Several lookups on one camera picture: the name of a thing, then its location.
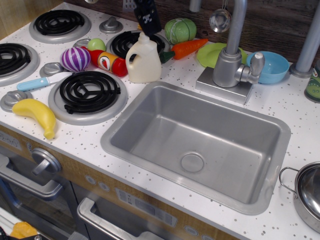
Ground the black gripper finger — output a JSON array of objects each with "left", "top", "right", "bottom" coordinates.
[{"left": 134, "top": 0, "right": 162, "bottom": 37}]

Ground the cream detergent bottle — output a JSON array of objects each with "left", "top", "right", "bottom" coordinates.
[{"left": 125, "top": 32, "right": 162, "bottom": 84}]

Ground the silver sink basin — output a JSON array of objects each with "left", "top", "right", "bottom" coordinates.
[{"left": 100, "top": 82, "right": 291, "bottom": 215}]

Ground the silver stove knob back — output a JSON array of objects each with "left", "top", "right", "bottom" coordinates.
[{"left": 99, "top": 16, "right": 123, "bottom": 34}]

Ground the silver stove knob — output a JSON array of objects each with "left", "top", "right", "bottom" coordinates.
[
  {"left": 73, "top": 38, "right": 91, "bottom": 48},
  {"left": 39, "top": 62, "right": 68, "bottom": 78},
  {"left": 0, "top": 90, "right": 33, "bottom": 113},
  {"left": 99, "top": 16, "right": 123, "bottom": 34}
]

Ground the green toy cabbage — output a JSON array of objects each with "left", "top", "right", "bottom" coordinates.
[{"left": 164, "top": 18, "right": 197, "bottom": 45}]

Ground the back right black burner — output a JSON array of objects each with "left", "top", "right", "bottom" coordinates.
[{"left": 106, "top": 30, "right": 171, "bottom": 59}]

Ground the black burner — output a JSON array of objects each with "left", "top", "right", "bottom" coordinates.
[
  {"left": 106, "top": 30, "right": 171, "bottom": 59},
  {"left": 48, "top": 71, "right": 128, "bottom": 126},
  {"left": 0, "top": 43, "right": 40, "bottom": 87},
  {"left": 29, "top": 9, "right": 91, "bottom": 44}
]

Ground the orange toy carrot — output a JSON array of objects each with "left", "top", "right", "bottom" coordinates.
[{"left": 159, "top": 38, "right": 209, "bottom": 64}]

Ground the small green toy fruit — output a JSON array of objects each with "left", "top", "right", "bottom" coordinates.
[{"left": 87, "top": 38, "right": 106, "bottom": 51}]

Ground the red ketchup bottle toy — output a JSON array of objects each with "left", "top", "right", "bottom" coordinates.
[{"left": 81, "top": 46, "right": 128, "bottom": 77}]

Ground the silver stove knob centre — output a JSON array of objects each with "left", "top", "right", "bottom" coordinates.
[{"left": 73, "top": 38, "right": 91, "bottom": 48}]

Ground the hanging metal ladle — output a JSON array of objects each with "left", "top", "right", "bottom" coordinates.
[{"left": 209, "top": 0, "right": 232, "bottom": 33}]

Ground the green plastic plate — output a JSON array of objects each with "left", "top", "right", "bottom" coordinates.
[{"left": 196, "top": 42, "right": 248, "bottom": 69}]

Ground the purple striped toy onion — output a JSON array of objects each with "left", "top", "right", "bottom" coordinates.
[{"left": 60, "top": 47, "right": 91, "bottom": 73}]

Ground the back left black burner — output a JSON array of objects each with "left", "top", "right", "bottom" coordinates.
[{"left": 29, "top": 9, "right": 91, "bottom": 44}]

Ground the front right black burner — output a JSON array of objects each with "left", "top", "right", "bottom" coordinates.
[{"left": 48, "top": 71, "right": 128, "bottom": 126}]

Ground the silver toy faucet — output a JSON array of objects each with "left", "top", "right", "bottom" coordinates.
[{"left": 195, "top": 0, "right": 265, "bottom": 104}]

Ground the silver stove knob middle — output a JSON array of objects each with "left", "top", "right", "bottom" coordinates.
[{"left": 39, "top": 62, "right": 68, "bottom": 78}]

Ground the front left black burner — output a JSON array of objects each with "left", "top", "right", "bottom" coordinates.
[{"left": 0, "top": 43, "right": 40, "bottom": 87}]

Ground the blue plastic bowl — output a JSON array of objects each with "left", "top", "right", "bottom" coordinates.
[{"left": 258, "top": 51, "right": 290, "bottom": 85}]

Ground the yellow toy banana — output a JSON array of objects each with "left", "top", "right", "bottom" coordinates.
[{"left": 12, "top": 98, "right": 56, "bottom": 140}]

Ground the silver stove knob front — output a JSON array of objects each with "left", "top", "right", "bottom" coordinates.
[{"left": 0, "top": 90, "right": 33, "bottom": 113}]

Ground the silver oven dial knob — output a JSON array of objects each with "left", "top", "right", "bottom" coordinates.
[{"left": 31, "top": 147, "right": 62, "bottom": 176}]

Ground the green label toy can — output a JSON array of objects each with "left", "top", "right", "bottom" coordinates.
[{"left": 304, "top": 66, "right": 320, "bottom": 103}]

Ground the yellow object on floor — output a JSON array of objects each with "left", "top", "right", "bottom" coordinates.
[{"left": 9, "top": 221, "right": 38, "bottom": 240}]

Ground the blue handled toy knife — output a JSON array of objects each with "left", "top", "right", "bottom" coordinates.
[{"left": 16, "top": 72, "right": 73, "bottom": 91}]

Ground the grey vertical post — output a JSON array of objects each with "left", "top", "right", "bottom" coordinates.
[{"left": 289, "top": 3, "right": 320, "bottom": 79}]

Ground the silver oven door handle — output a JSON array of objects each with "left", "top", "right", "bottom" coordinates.
[{"left": 0, "top": 154, "right": 64, "bottom": 201}]

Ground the silver dishwasher door handle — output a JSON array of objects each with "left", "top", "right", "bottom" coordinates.
[{"left": 77, "top": 197, "right": 162, "bottom": 240}]

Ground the steel pot with handle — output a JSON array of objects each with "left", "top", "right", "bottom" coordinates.
[{"left": 278, "top": 161, "right": 320, "bottom": 233}]

